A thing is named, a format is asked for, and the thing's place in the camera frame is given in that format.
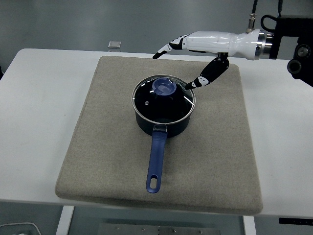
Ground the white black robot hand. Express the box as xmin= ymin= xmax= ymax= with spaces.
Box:
xmin=152 ymin=29 xmax=261 ymax=90

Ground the glass pot lid blue knob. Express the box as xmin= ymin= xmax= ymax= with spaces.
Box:
xmin=131 ymin=74 xmax=196 ymax=123

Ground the beige fabric mat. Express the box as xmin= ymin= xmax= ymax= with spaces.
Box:
xmin=54 ymin=55 xmax=264 ymax=216

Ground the white table leg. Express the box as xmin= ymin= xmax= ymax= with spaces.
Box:
xmin=55 ymin=205 xmax=75 ymax=235
xmin=242 ymin=215 xmax=257 ymax=235

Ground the black table control panel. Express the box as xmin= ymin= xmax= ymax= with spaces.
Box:
xmin=278 ymin=217 xmax=313 ymax=225

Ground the grey metal plate with screws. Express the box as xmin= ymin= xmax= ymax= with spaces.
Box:
xmin=97 ymin=222 xmax=222 ymax=235

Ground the dark pot with blue handle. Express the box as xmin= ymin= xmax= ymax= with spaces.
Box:
xmin=133 ymin=102 xmax=194 ymax=194

